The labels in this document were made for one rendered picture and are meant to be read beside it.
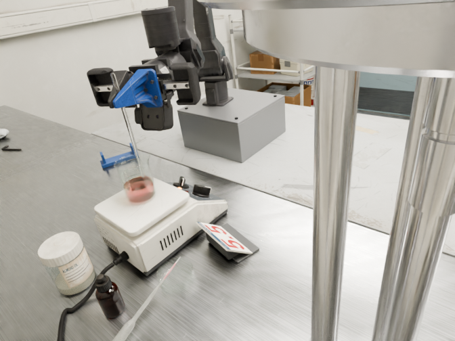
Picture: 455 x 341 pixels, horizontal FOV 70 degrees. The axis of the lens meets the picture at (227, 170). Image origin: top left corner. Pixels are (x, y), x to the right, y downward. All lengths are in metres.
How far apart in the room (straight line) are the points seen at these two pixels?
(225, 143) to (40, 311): 0.50
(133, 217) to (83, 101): 1.59
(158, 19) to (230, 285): 0.43
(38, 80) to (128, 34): 0.61
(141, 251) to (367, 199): 0.42
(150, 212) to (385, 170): 0.50
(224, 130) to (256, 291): 0.41
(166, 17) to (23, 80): 1.42
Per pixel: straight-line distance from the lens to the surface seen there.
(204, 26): 0.81
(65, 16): 1.99
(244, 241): 0.56
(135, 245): 0.51
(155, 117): 0.57
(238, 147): 0.77
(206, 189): 0.60
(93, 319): 0.53
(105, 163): 0.91
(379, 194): 0.68
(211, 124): 0.80
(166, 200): 0.54
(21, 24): 1.90
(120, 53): 2.18
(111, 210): 0.56
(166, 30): 0.60
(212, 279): 0.52
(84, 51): 2.07
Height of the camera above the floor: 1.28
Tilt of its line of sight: 30 degrees down
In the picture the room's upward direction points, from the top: 8 degrees counter-clockwise
